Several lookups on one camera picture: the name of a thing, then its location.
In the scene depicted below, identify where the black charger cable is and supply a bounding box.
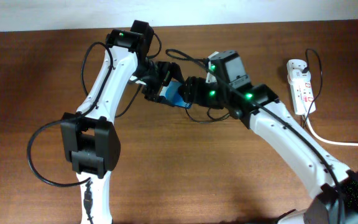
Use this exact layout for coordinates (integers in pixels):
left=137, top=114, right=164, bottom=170
left=185, top=48, right=324, bottom=129

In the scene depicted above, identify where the blue Galaxy smartphone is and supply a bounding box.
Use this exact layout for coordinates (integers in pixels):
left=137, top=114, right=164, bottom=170
left=159, top=81, right=192, bottom=109

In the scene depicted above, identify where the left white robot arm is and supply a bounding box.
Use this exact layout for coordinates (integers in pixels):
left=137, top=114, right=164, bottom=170
left=60, top=21, right=191, bottom=223

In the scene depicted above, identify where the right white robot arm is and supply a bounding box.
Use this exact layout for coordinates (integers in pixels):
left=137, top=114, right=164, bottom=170
left=178, top=50, right=358, bottom=224

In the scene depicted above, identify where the white power strip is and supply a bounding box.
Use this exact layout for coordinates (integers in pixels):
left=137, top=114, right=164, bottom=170
left=287, top=59, right=316, bottom=116

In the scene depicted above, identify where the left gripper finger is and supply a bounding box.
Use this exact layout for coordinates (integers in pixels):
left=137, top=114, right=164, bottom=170
left=168, top=62, right=185, bottom=83
left=143, top=88, right=166, bottom=103

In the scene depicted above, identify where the white power strip cord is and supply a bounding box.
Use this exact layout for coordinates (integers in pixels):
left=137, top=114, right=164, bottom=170
left=304, top=102, right=358, bottom=149

